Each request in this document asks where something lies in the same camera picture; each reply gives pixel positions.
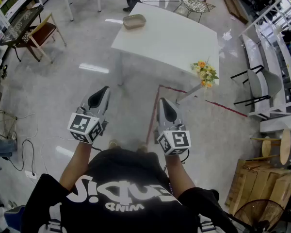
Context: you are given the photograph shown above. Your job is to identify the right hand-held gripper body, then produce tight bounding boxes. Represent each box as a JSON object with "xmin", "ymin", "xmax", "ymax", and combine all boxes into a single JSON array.
[{"xmin": 156, "ymin": 123, "xmax": 192, "ymax": 156}]

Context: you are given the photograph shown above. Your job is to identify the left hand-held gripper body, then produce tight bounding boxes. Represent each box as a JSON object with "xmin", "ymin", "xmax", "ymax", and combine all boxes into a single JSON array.
[{"xmin": 67, "ymin": 106, "xmax": 110, "ymax": 145}]

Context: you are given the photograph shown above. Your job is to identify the beige oval tray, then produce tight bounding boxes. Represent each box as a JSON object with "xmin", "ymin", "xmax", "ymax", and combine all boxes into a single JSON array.
[{"xmin": 122, "ymin": 14, "xmax": 147, "ymax": 30}]

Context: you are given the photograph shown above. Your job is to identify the person's right forearm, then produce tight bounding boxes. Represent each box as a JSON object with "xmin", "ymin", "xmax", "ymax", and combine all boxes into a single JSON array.
[{"xmin": 164, "ymin": 153, "xmax": 197, "ymax": 197}]

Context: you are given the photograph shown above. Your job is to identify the person's left forearm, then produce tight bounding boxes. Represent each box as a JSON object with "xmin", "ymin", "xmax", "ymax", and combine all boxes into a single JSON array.
[{"xmin": 59, "ymin": 139, "xmax": 92, "ymax": 192}]

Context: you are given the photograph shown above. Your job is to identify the yellow and orange flower bouquet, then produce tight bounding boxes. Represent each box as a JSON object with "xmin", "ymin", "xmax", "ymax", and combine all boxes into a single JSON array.
[{"xmin": 190, "ymin": 59, "xmax": 220, "ymax": 90}]

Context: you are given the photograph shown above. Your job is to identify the white power strip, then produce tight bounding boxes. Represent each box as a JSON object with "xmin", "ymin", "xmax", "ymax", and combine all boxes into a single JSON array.
[{"xmin": 24, "ymin": 169, "xmax": 38, "ymax": 180}]

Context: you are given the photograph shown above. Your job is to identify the wooden chair with brown seat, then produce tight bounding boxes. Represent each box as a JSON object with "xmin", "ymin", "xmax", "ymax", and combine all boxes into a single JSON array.
[{"xmin": 16, "ymin": 12, "xmax": 67, "ymax": 65}]

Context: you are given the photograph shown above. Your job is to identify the stack of cardboard boxes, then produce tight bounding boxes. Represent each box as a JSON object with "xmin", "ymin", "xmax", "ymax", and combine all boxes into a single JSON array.
[{"xmin": 224, "ymin": 158, "xmax": 291, "ymax": 216}]

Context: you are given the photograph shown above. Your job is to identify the person's black printed T-shirt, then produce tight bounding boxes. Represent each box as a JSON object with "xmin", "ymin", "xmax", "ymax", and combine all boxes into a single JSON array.
[{"xmin": 20, "ymin": 147, "xmax": 239, "ymax": 233}]

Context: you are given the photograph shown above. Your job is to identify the crumpled white paper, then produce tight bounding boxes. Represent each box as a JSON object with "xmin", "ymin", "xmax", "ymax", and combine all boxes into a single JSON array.
[{"xmin": 221, "ymin": 28, "xmax": 234, "ymax": 42}]

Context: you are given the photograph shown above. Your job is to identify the white metal shelving rack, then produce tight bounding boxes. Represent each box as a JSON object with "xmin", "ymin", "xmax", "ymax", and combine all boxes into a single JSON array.
[{"xmin": 238, "ymin": 0, "xmax": 291, "ymax": 121}]

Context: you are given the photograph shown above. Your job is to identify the black patterned glass table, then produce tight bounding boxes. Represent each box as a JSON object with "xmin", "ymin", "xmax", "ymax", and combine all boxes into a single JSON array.
[{"xmin": 0, "ymin": 4, "xmax": 45, "ymax": 63}]

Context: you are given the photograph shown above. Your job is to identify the round wooden stool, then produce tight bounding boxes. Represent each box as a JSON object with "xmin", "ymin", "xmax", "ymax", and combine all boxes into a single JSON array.
[{"xmin": 250, "ymin": 128, "xmax": 291, "ymax": 166}]

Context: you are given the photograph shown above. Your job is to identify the black floor fan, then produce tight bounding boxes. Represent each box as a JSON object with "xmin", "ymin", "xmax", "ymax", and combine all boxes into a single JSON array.
[{"xmin": 232, "ymin": 199, "xmax": 286, "ymax": 233}]

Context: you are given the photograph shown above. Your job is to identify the wooden floor platform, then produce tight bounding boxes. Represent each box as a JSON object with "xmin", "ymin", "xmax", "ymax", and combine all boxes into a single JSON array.
[{"xmin": 220, "ymin": 0, "xmax": 249, "ymax": 25}]

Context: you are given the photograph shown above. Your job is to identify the black floor cable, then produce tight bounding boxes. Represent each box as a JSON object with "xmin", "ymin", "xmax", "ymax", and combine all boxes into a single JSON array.
[{"xmin": 4, "ymin": 139, "xmax": 36, "ymax": 177}]

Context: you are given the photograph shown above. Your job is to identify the gold wire rack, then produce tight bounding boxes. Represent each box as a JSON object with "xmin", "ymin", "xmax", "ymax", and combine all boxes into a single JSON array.
[{"xmin": 0, "ymin": 104, "xmax": 18, "ymax": 140}]

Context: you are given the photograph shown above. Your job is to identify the grey shoulder strap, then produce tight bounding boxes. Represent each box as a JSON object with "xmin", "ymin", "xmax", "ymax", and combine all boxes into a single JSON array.
[
  {"xmin": 198, "ymin": 214, "xmax": 218, "ymax": 233},
  {"xmin": 44, "ymin": 202, "xmax": 64, "ymax": 233}
]

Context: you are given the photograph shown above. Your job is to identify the grey chair with black frame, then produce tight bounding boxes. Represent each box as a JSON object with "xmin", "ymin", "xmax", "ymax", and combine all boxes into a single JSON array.
[{"xmin": 230, "ymin": 65, "xmax": 283, "ymax": 106}]

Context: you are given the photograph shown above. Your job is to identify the wire frame chair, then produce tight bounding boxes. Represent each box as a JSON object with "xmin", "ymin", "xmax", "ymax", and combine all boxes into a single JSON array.
[{"xmin": 173, "ymin": 0, "xmax": 216, "ymax": 23}]

